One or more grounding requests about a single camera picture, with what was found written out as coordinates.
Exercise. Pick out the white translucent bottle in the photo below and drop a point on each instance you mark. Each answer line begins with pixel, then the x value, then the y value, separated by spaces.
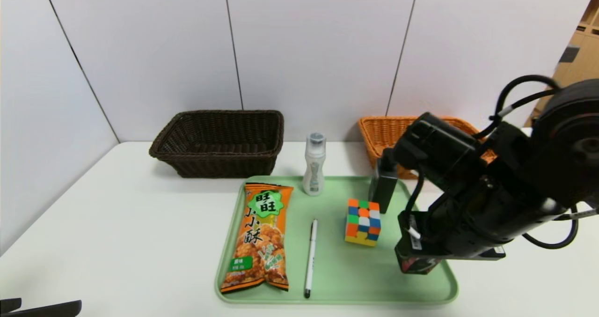
pixel 314 167

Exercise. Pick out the multicoloured puzzle cube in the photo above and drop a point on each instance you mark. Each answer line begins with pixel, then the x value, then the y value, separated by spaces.
pixel 362 223

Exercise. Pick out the wooden cabinet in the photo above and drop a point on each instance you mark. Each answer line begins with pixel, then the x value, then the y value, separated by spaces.
pixel 585 50

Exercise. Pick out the light green plastic tray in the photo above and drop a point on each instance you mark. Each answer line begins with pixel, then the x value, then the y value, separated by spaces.
pixel 337 270

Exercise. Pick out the white pen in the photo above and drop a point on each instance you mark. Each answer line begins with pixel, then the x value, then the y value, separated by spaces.
pixel 310 256

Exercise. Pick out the black rectangular box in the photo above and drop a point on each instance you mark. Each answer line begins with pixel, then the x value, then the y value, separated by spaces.
pixel 383 186

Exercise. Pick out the dark brown wicker basket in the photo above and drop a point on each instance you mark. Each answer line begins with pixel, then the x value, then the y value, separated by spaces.
pixel 220 158

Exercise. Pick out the orange snack bag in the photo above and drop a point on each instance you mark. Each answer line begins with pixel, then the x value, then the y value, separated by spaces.
pixel 257 242

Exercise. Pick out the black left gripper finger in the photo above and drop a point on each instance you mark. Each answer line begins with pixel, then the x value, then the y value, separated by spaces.
pixel 9 305
pixel 51 310

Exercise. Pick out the orange wicker basket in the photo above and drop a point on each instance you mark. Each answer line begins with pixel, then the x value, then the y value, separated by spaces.
pixel 379 134

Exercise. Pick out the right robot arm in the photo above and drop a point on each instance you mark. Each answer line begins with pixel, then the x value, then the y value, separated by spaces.
pixel 561 143

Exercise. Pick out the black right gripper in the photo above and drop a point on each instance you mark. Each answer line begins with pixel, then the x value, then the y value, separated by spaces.
pixel 414 250

